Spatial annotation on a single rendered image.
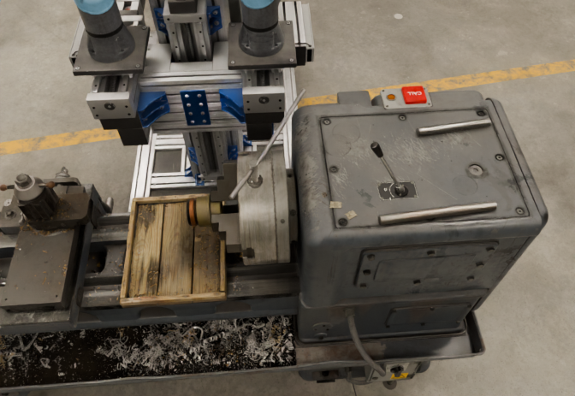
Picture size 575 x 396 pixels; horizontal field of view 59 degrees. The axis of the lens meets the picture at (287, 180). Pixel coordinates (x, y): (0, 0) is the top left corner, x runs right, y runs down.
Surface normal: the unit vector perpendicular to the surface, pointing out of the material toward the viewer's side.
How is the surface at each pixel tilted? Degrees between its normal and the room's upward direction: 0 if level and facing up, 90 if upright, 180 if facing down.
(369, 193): 0
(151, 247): 0
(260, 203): 28
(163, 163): 0
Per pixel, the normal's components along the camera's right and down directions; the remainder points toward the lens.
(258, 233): 0.06, 0.37
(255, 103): 0.06, 0.81
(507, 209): 0.00, -0.58
